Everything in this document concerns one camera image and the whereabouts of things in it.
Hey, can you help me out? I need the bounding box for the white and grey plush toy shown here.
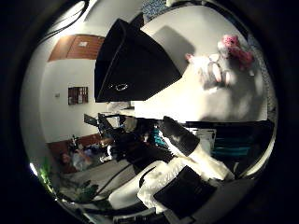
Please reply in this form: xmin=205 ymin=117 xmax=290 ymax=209
xmin=184 ymin=52 xmax=238 ymax=91

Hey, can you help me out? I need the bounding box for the pink plush toy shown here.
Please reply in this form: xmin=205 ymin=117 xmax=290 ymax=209
xmin=217 ymin=34 xmax=255 ymax=71

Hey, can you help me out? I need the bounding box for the black fabric container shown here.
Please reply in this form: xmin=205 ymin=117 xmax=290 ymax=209
xmin=93 ymin=12 xmax=183 ymax=104

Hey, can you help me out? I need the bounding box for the black equipment stand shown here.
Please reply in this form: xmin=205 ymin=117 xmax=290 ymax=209
xmin=96 ymin=112 xmax=138 ymax=157

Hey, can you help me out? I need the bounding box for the green leafy plant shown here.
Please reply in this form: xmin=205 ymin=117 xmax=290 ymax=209
xmin=39 ymin=155 xmax=110 ymax=204

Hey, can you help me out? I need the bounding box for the seated person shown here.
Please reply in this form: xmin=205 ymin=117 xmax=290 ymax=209
xmin=60 ymin=147 xmax=95 ymax=173

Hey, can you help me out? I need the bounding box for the black laptop screen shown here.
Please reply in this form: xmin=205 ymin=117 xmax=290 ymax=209
xmin=83 ymin=113 xmax=99 ymax=127

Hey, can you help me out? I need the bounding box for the brown wooden door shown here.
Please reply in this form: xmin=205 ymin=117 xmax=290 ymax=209
xmin=48 ymin=34 xmax=106 ymax=62

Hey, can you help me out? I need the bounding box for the dark framed wall board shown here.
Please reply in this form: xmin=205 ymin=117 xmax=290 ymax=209
xmin=67 ymin=86 xmax=90 ymax=105

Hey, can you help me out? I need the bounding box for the black cable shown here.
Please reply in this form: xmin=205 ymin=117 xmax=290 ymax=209
xmin=39 ymin=0 xmax=92 ymax=45

